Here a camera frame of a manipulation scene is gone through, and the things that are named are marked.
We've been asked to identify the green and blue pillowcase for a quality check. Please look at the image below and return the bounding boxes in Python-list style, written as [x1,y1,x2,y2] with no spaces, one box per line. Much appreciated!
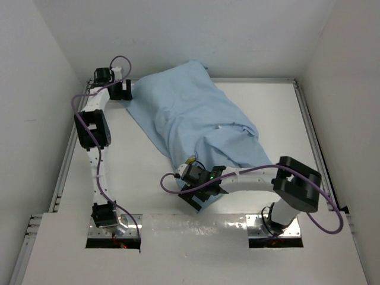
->
[125,58,273,213]

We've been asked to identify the cream pillow with yellow edge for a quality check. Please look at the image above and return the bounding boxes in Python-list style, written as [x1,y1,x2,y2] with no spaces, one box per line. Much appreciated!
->
[185,157,197,165]

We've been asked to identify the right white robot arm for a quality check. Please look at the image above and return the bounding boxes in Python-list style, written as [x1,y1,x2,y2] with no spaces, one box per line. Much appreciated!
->
[175,157,321,236]

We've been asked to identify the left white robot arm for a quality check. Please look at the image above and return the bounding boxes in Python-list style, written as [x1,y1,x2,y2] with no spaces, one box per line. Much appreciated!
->
[74,66,132,231]

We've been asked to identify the white front cover board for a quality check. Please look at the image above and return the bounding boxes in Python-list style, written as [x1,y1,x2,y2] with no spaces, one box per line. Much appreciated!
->
[23,214,366,284]

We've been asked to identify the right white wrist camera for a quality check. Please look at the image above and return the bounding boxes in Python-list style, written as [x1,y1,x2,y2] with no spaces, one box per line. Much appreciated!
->
[175,163,189,179]

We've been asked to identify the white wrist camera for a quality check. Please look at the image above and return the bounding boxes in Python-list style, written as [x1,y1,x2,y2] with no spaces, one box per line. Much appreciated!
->
[111,66,123,82]
[175,163,189,179]

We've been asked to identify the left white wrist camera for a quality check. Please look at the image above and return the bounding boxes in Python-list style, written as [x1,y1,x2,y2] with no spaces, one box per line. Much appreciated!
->
[111,66,123,82]

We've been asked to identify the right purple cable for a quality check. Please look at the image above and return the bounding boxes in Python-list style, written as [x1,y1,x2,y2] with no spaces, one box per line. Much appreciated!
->
[160,164,345,240]

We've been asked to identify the purple cable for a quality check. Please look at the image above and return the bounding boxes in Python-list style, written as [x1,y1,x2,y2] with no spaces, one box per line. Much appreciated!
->
[70,55,141,247]
[160,164,345,240]

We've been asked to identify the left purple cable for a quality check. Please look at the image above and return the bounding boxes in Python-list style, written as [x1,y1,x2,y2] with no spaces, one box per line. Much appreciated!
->
[70,55,141,247]

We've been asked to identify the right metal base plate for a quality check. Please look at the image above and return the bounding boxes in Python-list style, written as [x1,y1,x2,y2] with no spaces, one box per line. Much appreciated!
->
[246,214,302,239]

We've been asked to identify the metal base plate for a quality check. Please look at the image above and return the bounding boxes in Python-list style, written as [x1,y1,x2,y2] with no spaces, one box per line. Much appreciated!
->
[246,214,302,239]
[87,214,143,239]

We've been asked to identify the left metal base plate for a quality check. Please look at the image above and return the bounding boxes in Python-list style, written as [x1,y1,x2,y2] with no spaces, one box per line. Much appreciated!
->
[87,214,143,239]

